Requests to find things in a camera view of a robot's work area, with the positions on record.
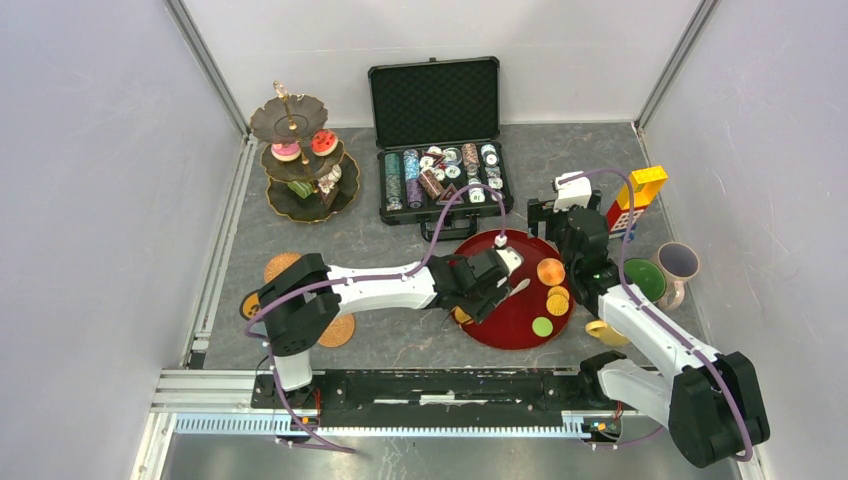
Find beige purple mug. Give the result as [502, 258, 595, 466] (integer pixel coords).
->
[653, 242, 700, 311]

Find pink frosted donut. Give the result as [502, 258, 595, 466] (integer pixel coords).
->
[271, 142, 301, 162]

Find green bowl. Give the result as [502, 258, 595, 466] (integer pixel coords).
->
[624, 258, 667, 302]

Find black poker chip case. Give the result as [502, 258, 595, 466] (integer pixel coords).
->
[367, 56, 515, 241]

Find woven coaster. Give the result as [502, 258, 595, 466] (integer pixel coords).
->
[318, 314, 356, 348]
[263, 252, 302, 283]

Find green macaron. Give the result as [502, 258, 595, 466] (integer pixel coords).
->
[531, 316, 554, 338]

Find yellow cup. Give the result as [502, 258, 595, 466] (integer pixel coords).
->
[585, 320, 630, 347]

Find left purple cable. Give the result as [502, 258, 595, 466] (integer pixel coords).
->
[243, 183, 510, 455]

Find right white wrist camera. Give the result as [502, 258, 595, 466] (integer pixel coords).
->
[553, 171, 592, 212]

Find orange peach bun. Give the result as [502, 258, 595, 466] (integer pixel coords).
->
[536, 258, 566, 287]

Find white rectangular pastry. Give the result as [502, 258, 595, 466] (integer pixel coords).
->
[287, 181, 315, 199]

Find orange round biscuit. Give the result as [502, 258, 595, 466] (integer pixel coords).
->
[547, 286, 570, 300]

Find woven coaster left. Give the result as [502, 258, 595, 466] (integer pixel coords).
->
[263, 252, 302, 283]

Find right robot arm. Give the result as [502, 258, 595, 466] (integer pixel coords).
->
[527, 191, 771, 468]

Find purple cable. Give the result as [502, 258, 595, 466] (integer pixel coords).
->
[556, 167, 755, 463]
[243, 183, 510, 455]

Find toy block tower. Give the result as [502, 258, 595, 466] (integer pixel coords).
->
[606, 165, 668, 240]

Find red round tray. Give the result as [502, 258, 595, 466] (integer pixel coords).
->
[458, 229, 575, 350]

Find white striped donut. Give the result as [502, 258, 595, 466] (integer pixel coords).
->
[319, 164, 343, 192]

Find red frosted donut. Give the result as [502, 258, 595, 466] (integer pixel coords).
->
[310, 129, 339, 157]

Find orange black coaster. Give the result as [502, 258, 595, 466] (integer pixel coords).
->
[239, 291, 261, 321]

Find orange waffle biscuit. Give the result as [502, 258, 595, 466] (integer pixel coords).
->
[545, 294, 570, 317]

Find chocolate cake slice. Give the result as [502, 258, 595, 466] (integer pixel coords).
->
[319, 183, 339, 209]

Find yellow round cookie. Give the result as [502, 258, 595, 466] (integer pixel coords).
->
[451, 307, 473, 326]

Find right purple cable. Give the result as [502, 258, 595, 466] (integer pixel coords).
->
[556, 167, 755, 463]

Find woven coaster front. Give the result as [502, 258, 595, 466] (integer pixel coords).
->
[318, 314, 356, 348]

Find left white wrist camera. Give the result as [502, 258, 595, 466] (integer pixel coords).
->
[494, 233, 524, 275]

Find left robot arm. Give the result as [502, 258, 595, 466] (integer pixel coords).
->
[255, 247, 523, 408]

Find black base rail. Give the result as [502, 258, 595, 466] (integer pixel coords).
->
[249, 358, 619, 450]

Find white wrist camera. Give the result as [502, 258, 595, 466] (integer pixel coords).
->
[553, 171, 592, 212]
[494, 233, 524, 275]

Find three-tier dessert stand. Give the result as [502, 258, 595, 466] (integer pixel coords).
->
[249, 80, 360, 224]

